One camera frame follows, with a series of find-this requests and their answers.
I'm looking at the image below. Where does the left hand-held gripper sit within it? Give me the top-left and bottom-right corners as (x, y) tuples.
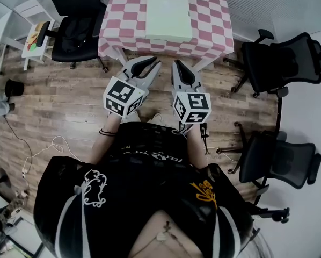
(103, 55), (162, 119)

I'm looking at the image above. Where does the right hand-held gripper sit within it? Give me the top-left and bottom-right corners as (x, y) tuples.
(171, 60), (213, 134)

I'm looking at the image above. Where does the pale green object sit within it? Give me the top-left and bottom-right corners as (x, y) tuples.
(145, 0), (193, 42)

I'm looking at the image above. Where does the person's left forearm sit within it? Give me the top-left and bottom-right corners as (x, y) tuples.
(87, 112), (123, 167)

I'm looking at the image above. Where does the person's right forearm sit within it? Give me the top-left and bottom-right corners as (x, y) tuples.
(186, 122), (209, 169)

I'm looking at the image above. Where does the pink checkered tablecloth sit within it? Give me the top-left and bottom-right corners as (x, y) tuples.
(97, 0), (235, 61)

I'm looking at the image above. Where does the black office chair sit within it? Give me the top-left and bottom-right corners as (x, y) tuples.
(36, 0), (110, 73)
(216, 121), (321, 190)
(222, 28), (321, 98)

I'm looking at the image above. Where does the colourful picture sheet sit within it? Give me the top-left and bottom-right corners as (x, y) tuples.
(25, 21), (52, 52)

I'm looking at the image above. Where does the person's black printed shirt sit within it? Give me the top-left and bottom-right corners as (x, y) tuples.
(33, 121), (256, 258)

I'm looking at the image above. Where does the white side table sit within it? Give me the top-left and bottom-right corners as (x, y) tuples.
(0, 0), (56, 73)

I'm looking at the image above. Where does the white table frame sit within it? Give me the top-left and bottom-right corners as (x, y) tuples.
(116, 48), (214, 73)

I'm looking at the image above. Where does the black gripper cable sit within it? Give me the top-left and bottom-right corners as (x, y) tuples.
(200, 123), (210, 155)

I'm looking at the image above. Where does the white floor cable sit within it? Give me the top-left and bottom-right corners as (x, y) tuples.
(22, 135), (81, 177)

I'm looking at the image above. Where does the black floor cable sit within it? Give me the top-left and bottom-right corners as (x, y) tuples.
(3, 115), (34, 160)

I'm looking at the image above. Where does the thin chain necklace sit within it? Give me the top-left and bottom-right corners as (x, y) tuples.
(155, 218), (183, 253)

